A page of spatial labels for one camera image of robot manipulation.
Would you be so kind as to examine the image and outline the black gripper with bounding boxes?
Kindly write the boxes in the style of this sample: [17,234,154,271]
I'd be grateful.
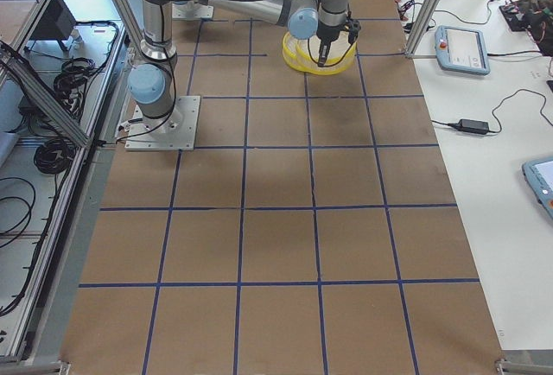
[317,32,340,67]

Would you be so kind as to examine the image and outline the yellow steamer basket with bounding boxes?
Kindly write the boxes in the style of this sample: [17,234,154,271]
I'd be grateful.
[295,32,357,76]
[282,32,310,73]

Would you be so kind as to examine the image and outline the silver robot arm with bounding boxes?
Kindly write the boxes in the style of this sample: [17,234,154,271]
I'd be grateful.
[127,0,360,142]

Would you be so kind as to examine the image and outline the black power adapter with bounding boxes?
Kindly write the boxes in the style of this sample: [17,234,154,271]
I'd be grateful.
[448,118,490,135]

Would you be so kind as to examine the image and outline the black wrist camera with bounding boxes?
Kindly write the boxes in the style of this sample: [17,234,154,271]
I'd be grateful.
[346,19,361,45]

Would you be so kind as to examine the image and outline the teach pendant near post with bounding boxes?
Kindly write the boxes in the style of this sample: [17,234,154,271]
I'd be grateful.
[435,25,490,75]

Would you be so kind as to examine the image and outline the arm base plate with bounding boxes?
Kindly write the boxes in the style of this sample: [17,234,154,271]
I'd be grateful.
[172,1,214,21]
[124,96,200,151]

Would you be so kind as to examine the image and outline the aluminium frame post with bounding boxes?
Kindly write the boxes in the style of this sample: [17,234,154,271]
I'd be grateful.
[404,0,440,59]

